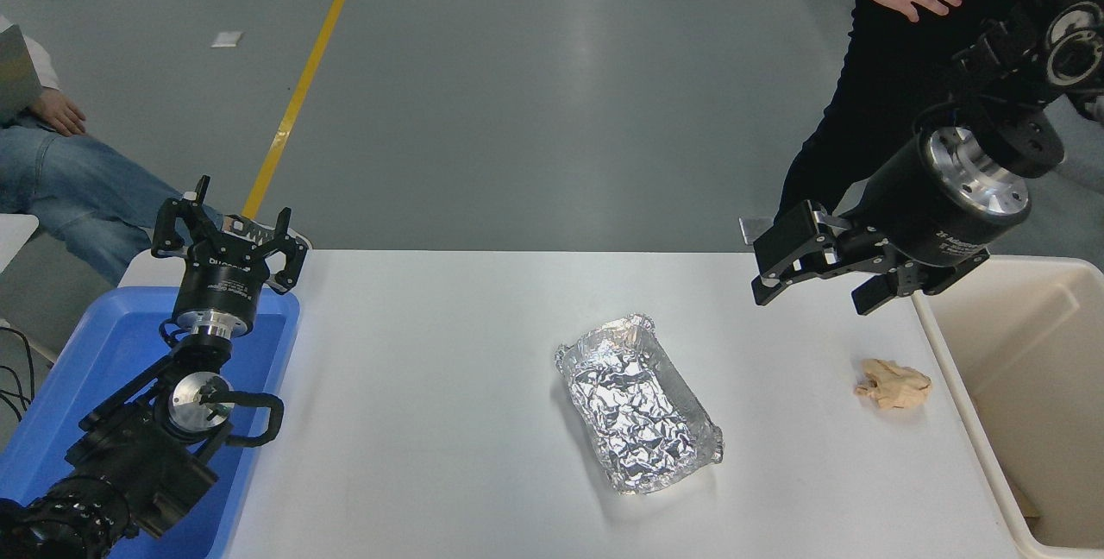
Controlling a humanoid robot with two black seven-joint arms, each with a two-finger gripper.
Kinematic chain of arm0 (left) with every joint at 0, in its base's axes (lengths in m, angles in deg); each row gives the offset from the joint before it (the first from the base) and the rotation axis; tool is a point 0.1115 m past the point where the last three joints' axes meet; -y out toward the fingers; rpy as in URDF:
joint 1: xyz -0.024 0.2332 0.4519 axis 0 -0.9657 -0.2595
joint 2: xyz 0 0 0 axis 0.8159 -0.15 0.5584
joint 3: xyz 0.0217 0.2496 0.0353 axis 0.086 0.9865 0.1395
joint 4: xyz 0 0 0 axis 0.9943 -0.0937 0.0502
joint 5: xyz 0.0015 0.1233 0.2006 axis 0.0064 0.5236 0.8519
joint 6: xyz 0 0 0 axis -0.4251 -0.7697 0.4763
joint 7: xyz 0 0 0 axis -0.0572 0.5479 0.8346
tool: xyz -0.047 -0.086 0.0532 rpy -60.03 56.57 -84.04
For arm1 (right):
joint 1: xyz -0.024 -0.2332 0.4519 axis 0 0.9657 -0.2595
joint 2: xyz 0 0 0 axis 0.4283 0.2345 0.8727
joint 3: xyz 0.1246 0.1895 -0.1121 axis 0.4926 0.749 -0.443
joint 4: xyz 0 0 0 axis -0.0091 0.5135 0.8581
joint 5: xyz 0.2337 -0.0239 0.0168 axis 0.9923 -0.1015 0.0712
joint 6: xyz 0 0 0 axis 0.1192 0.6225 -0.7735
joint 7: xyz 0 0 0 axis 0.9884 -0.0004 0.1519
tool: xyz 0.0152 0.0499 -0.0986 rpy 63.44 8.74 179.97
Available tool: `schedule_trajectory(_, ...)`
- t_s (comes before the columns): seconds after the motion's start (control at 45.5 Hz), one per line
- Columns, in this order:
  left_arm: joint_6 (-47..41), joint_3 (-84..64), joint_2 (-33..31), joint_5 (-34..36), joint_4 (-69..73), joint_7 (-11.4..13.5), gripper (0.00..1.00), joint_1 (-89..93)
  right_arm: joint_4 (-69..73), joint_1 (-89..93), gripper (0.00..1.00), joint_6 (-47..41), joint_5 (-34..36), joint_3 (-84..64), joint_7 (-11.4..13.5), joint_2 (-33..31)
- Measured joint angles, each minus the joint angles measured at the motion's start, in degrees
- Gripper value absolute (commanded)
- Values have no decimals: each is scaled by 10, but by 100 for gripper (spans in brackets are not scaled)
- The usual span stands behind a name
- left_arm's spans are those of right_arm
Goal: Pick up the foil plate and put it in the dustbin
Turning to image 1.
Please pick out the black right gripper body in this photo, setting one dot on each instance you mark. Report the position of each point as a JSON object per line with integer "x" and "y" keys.
{"x": 906, "y": 205}

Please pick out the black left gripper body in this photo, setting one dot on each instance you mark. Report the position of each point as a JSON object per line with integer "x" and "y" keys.
{"x": 220, "y": 292}

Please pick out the foil tray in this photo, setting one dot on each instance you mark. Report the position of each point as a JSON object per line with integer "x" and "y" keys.
{"x": 638, "y": 408}

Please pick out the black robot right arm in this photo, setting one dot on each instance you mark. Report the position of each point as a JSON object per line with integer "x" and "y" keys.
{"x": 1013, "y": 141}

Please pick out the metal floor plate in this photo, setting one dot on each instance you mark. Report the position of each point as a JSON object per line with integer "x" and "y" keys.
{"x": 749, "y": 229}

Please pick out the crumpled tan paper ball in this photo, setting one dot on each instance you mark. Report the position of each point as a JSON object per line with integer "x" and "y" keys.
{"x": 893, "y": 385}

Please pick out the person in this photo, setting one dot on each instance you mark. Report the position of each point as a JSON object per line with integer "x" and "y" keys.
{"x": 78, "y": 188}
{"x": 880, "y": 84}

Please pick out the blue plastic tray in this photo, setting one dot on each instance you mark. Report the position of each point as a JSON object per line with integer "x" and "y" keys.
{"x": 103, "y": 352}

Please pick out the large pale bin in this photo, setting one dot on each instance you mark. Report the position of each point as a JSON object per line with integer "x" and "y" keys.
{"x": 1035, "y": 369}

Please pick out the white side table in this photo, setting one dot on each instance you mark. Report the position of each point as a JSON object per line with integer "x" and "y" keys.
{"x": 15, "y": 235}

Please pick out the grey laptop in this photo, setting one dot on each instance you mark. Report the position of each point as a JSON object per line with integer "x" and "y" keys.
{"x": 15, "y": 76}

